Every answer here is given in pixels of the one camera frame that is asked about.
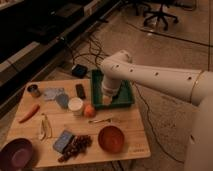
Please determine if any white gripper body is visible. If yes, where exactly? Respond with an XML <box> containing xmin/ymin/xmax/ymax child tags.
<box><xmin>101</xmin><ymin>77</ymin><xmax>121</xmax><ymax>105</ymax></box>

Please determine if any black office chair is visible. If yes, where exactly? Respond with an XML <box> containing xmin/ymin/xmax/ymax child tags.
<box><xmin>143</xmin><ymin>0</ymin><xmax>179</xmax><ymax>31</ymax></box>

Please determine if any dark round blue object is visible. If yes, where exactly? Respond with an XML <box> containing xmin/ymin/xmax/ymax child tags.
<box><xmin>55</xmin><ymin>93</ymin><xmax>69</xmax><ymax>109</ymax></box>

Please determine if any blue sponge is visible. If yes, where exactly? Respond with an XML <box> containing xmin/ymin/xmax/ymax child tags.
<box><xmin>53</xmin><ymin>130</ymin><xmax>74</xmax><ymax>153</ymax></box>

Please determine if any black floor cable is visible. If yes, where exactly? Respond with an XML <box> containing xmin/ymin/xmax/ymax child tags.
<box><xmin>134</xmin><ymin>84</ymin><xmax>184</xmax><ymax>164</ymax></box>

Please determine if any black power adapter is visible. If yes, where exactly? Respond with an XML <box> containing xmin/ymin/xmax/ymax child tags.
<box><xmin>71</xmin><ymin>64</ymin><xmax>88</xmax><ymax>78</ymax></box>

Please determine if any red bowl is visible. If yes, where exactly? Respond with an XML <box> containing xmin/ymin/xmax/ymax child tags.
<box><xmin>98</xmin><ymin>126</ymin><xmax>125</xmax><ymax>154</ymax></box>

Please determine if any white plastic cup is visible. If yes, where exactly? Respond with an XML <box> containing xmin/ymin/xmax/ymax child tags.
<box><xmin>68</xmin><ymin>97</ymin><xmax>84</xmax><ymax>116</ymax></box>

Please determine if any orange apple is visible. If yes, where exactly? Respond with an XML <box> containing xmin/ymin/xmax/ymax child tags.
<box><xmin>83</xmin><ymin>104</ymin><xmax>96</xmax><ymax>117</ymax></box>

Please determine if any metal fork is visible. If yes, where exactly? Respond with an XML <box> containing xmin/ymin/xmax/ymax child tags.
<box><xmin>88</xmin><ymin>118</ymin><xmax>113</xmax><ymax>124</ymax></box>

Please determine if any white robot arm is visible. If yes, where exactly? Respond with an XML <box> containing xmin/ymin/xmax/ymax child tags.
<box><xmin>101</xmin><ymin>50</ymin><xmax>213</xmax><ymax>171</ymax></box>

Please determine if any purple bowl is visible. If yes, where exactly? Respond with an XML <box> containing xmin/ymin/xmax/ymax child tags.
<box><xmin>0</xmin><ymin>138</ymin><xmax>33</xmax><ymax>171</ymax></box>

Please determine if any grey blue cloth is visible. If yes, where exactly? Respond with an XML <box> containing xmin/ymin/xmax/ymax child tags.
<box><xmin>43</xmin><ymin>88</ymin><xmax>64</xmax><ymax>101</ymax></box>

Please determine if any green plastic tray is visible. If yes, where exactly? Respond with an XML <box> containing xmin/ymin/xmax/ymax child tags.
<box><xmin>90</xmin><ymin>70</ymin><xmax>135</xmax><ymax>110</ymax></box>

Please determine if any orange carrot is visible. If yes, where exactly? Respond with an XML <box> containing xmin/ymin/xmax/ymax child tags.
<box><xmin>18</xmin><ymin>104</ymin><xmax>40</xmax><ymax>124</ymax></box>

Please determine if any black rectangular block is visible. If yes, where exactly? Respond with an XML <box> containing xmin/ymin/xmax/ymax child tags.
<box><xmin>75</xmin><ymin>84</ymin><xmax>86</xmax><ymax>99</ymax></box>

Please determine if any bunch of dark grapes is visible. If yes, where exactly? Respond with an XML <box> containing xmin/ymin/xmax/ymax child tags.
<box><xmin>58</xmin><ymin>135</ymin><xmax>92</xmax><ymax>163</ymax></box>

